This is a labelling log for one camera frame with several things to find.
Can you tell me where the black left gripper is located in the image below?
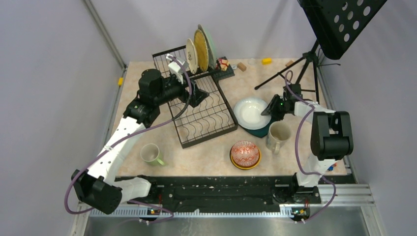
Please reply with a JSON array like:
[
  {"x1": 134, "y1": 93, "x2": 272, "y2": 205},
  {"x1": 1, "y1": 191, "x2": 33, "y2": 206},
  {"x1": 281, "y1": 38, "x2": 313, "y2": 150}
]
[{"x1": 154, "y1": 72, "x2": 209, "y2": 107}]

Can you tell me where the black wire dish rack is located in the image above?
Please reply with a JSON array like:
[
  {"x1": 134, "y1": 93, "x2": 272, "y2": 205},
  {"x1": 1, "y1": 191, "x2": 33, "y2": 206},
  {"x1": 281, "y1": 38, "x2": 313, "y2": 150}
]
[{"x1": 152, "y1": 45, "x2": 238, "y2": 149}]

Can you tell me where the white plate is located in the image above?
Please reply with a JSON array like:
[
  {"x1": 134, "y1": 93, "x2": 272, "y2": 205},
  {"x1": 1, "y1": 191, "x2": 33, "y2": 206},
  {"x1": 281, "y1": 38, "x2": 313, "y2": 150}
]
[{"x1": 233, "y1": 97, "x2": 271, "y2": 130}]

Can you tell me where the dark teal square plate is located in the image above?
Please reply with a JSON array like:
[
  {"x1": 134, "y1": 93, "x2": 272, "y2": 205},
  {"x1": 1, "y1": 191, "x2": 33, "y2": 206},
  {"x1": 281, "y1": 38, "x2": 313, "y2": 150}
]
[{"x1": 242, "y1": 118, "x2": 277, "y2": 138}]

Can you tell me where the light green flower plate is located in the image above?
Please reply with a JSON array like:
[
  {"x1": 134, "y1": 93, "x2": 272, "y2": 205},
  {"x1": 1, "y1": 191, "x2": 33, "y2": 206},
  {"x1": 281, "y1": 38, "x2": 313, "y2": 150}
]
[{"x1": 198, "y1": 24, "x2": 217, "y2": 69}]

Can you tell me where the cream floral plate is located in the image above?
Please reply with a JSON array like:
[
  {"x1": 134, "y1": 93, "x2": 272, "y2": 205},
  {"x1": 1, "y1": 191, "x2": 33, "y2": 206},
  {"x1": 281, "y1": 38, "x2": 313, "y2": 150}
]
[{"x1": 185, "y1": 38, "x2": 198, "y2": 74}]

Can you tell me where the yellow bamboo pattern plate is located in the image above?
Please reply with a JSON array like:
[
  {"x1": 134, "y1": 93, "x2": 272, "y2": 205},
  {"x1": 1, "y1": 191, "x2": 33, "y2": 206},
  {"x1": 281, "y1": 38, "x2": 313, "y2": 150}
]
[{"x1": 194, "y1": 29, "x2": 209, "y2": 72}]

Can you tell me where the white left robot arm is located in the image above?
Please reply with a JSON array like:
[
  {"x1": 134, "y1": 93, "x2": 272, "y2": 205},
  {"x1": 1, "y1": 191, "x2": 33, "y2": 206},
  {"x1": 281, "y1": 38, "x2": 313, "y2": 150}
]
[{"x1": 70, "y1": 69, "x2": 209, "y2": 214}]

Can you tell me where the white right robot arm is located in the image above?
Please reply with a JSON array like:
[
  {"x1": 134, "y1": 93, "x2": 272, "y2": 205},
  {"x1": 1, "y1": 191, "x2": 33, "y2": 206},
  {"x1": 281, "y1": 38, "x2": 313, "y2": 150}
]
[{"x1": 261, "y1": 84, "x2": 354, "y2": 203}]

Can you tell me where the beige mug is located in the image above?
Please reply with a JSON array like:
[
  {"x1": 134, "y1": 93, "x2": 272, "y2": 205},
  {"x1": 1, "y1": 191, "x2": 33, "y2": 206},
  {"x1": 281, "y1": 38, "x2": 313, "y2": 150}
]
[{"x1": 266, "y1": 121, "x2": 292, "y2": 155}]

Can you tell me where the yellow lego block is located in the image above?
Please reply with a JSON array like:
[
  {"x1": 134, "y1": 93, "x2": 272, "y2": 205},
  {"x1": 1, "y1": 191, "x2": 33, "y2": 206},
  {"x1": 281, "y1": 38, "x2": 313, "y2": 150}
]
[{"x1": 261, "y1": 58, "x2": 272, "y2": 65}]

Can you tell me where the clear round lid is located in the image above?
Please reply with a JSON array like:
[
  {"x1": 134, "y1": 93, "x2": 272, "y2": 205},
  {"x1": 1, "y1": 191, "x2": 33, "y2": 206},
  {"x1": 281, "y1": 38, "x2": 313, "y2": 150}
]
[{"x1": 248, "y1": 59, "x2": 257, "y2": 66}]

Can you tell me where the small wooden block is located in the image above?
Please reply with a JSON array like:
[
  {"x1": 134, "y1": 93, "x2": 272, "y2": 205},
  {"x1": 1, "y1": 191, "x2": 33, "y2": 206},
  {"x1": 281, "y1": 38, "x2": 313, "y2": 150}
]
[{"x1": 237, "y1": 62, "x2": 247, "y2": 72}]

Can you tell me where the red patterned bowl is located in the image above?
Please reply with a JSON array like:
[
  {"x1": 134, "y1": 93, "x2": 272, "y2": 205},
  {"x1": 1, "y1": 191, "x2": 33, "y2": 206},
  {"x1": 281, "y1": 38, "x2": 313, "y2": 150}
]
[{"x1": 230, "y1": 140, "x2": 262, "y2": 167}]

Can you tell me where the green white mug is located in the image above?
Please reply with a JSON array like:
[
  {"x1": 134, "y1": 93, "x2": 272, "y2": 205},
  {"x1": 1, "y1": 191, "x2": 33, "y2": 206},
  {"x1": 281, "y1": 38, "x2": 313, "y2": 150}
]
[{"x1": 140, "y1": 143, "x2": 166, "y2": 166}]

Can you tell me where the yellow bowl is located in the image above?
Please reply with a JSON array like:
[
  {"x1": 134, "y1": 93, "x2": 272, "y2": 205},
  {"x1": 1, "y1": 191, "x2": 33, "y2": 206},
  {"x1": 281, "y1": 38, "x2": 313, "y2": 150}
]
[{"x1": 230, "y1": 156, "x2": 262, "y2": 170}]

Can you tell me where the blue toy car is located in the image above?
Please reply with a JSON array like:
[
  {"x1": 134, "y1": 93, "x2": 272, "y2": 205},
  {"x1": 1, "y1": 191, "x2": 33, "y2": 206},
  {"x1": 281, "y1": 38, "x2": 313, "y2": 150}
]
[{"x1": 327, "y1": 163, "x2": 337, "y2": 172}]

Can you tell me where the black music stand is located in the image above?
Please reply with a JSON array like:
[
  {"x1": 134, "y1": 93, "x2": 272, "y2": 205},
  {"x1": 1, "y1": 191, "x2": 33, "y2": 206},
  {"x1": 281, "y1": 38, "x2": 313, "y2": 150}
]
[{"x1": 254, "y1": 0, "x2": 386, "y2": 99}]

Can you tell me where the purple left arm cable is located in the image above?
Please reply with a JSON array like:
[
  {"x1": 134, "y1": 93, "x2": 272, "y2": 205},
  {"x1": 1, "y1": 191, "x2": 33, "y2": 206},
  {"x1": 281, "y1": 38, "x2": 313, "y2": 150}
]
[{"x1": 63, "y1": 55, "x2": 193, "y2": 225}]

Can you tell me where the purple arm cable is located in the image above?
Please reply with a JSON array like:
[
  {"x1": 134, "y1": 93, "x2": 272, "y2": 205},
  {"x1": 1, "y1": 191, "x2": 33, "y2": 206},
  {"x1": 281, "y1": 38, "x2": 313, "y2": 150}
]
[
  {"x1": 63, "y1": 55, "x2": 193, "y2": 225},
  {"x1": 284, "y1": 70, "x2": 337, "y2": 224}
]

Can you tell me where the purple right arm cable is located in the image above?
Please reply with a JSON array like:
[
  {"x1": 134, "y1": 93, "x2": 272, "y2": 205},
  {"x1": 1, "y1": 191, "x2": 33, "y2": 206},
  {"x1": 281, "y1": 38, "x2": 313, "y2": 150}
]
[{"x1": 284, "y1": 70, "x2": 337, "y2": 224}]

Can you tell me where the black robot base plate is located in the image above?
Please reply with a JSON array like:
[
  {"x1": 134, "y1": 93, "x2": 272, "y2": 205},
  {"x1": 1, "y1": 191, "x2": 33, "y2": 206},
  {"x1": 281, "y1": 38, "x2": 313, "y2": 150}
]
[{"x1": 134, "y1": 176, "x2": 321, "y2": 213}]

